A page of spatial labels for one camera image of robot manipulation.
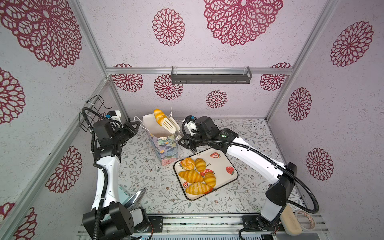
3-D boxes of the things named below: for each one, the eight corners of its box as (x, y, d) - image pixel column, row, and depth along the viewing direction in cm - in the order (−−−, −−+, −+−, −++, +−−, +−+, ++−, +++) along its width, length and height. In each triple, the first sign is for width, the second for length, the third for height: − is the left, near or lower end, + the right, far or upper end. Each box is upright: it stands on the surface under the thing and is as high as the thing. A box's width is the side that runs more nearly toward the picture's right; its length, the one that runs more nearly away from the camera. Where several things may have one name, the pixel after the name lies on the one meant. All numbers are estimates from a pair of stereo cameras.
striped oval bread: (204, 187, 87) (205, 185, 85) (204, 174, 92) (204, 172, 90) (215, 187, 87) (216, 185, 85) (214, 174, 92) (215, 172, 90)
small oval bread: (195, 171, 93) (195, 169, 91) (195, 160, 98) (195, 158, 96) (206, 171, 93) (206, 169, 91) (205, 160, 98) (205, 158, 96)
